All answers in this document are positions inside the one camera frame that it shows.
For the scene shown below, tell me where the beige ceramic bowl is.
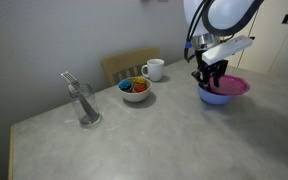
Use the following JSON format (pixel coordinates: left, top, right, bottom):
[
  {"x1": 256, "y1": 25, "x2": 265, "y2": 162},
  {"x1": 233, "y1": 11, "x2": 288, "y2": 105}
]
[{"x1": 117, "y1": 76, "x2": 153, "y2": 103}]

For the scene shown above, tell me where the black robot cable with blue clip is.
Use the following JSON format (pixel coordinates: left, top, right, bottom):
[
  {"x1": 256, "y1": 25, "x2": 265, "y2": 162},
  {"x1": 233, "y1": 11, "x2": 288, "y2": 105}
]
[{"x1": 183, "y1": 0, "x2": 212, "y2": 63}]

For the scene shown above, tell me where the white ceramic mug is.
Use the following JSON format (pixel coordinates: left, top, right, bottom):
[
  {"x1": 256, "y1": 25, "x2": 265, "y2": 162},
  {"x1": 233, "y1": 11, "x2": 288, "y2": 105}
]
[{"x1": 140, "y1": 58, "x2": 165, "y2": 83}]

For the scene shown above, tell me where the blue plastic bowl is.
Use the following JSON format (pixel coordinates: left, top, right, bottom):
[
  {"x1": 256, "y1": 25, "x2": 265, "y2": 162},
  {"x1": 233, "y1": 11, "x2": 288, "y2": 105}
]
[{"x1": 197, "y1": 84, "x2": 240, "y2": 106}]

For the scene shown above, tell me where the clear glass jar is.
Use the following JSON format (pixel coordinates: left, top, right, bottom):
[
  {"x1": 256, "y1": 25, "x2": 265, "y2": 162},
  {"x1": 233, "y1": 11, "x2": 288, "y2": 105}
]
[{"x1": 68, "y1": 83, "x2": 103, "y2": 129}]

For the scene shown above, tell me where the yellow toy piece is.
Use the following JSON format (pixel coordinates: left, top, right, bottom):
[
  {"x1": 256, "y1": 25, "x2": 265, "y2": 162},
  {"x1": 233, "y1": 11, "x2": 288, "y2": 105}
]
[{"x1": 132, "y1": 77, "x2": 147, "y2": 86}]

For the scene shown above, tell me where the clear glass with utensils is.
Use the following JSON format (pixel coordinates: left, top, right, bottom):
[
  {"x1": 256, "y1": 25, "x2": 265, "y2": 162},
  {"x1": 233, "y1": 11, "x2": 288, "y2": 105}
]
[{"x1": 60, "y1": 70, "x2": 100, "y2": 123}]

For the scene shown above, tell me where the orange toy piece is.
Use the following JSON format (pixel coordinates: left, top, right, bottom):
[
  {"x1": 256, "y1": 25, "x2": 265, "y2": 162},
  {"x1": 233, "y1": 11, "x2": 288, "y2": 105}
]
[{"x1": 132, "y1": 83, "x2": 148, "y2": 94}]

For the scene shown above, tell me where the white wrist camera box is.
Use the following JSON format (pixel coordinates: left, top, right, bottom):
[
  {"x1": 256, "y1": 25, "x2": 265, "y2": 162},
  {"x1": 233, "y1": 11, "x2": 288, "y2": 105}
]
[{"x1": 201, "y1": 34, "x2": 254, "y2": 66}]

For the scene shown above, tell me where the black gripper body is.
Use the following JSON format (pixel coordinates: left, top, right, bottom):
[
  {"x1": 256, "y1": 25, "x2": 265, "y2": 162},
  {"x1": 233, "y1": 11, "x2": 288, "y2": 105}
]
[{"x1": 194, "y1": 49, "x2": 229, "y2": 78}]

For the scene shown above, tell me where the narrow cream cabinet door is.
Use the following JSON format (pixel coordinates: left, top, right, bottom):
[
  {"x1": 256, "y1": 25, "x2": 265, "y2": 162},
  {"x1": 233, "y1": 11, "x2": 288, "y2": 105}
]
[{"x1": 224, "y1": 9, "x2": 263, "y2": 69}]

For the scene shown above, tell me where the blue toy piece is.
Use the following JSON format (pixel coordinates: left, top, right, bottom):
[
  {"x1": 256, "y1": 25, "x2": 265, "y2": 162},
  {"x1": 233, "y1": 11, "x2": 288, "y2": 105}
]
[{"x1": 118, "y1": 78, "x2": 134, "y2": 93}]

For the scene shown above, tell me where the wooden chair with solid backrest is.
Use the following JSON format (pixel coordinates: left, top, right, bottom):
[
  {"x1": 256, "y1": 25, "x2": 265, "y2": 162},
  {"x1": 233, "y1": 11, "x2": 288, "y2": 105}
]
[{"x1": 100, "y1": 46, "x2": 162, "y2": 88}]

